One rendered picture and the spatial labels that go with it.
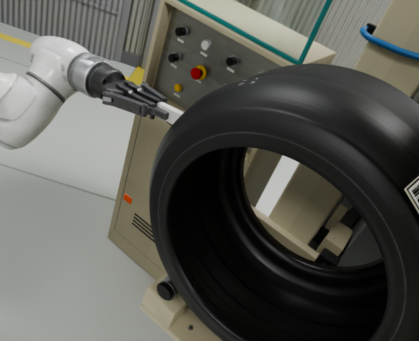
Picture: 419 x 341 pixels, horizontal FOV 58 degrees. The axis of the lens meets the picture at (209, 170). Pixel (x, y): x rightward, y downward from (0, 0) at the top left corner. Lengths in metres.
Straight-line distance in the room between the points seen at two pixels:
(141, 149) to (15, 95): 0.85
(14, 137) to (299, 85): 0.61
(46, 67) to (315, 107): 0.61
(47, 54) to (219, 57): 0.63
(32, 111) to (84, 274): 1.20
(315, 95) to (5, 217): 1.88
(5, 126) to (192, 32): 0.77
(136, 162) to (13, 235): 0.76
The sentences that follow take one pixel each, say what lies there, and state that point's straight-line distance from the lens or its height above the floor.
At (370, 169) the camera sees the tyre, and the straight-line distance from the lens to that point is 0.51.
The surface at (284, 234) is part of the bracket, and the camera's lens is 1.06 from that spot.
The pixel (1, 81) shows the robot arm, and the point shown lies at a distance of 0.92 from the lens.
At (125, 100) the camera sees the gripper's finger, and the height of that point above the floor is 1.23.
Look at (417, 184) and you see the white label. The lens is 0.52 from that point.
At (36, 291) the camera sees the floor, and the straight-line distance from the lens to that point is 1.93.
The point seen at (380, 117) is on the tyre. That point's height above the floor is 1.44.
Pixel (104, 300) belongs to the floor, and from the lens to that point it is 1.91.
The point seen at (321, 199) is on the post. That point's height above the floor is 1.09.
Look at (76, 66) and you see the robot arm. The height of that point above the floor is 1.22.
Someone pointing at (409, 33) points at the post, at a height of 1.51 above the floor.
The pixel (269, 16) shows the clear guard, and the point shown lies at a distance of 1.25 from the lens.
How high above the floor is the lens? 1.61
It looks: 35 degrees down
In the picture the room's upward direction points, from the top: 22 degrees clockwise
